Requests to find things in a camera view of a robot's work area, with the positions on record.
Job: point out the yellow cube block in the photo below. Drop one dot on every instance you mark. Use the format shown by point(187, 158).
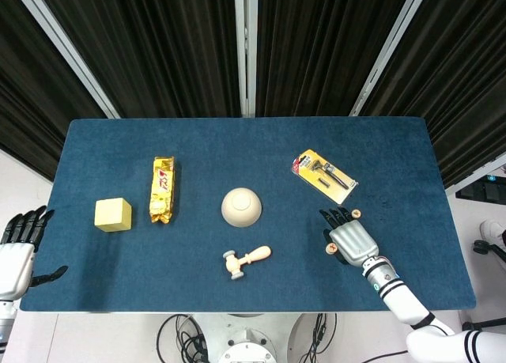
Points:
point(112, 214)

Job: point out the white shoe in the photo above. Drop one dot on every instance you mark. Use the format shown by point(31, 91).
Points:
point(490, 230)

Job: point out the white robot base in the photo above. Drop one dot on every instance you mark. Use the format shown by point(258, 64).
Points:
point(247, 351)

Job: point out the wooden button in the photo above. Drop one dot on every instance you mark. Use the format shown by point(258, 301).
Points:
point(356, 213)
point(330, 248)

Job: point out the white metal frame beam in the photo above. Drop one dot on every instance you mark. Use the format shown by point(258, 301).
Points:
point(462, 181)

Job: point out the white metal frame post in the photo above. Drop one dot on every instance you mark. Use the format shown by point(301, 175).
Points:
point(392, 42)
point(245, 42)
point(62, 42)

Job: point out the black device with teal light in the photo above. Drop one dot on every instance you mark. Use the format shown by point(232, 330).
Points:
point(482, 191)

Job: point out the black pleated curtain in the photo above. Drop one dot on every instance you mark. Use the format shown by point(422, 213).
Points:
point(158, 42)
point(466, 82)
point(23, 102)
point(316, 42)

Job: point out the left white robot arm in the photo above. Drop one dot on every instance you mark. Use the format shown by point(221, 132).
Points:
point(7, 319)

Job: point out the yellow foil snack packet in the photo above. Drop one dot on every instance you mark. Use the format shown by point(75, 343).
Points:
point(162, 189)

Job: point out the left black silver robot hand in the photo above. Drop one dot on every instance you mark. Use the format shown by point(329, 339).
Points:
point(16, 268)

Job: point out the wooden toy hammer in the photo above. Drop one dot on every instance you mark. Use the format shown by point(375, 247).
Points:
point(237, 263)

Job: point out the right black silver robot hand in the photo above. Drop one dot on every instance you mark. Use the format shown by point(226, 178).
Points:
point(353, 242)

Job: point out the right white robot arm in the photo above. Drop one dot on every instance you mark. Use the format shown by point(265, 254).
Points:
point(403, 301)

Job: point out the blue felt table mat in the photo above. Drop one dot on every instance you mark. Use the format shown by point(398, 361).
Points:
point(197, 141)

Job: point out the razor in yellow blister pack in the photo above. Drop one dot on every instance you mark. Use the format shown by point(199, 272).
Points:
point(324, 177)

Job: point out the black office chair base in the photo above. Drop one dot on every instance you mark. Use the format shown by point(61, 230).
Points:
point(483, 246)

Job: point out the beige upturned bowl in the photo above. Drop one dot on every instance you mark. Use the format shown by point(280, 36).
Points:
point(241, 206)

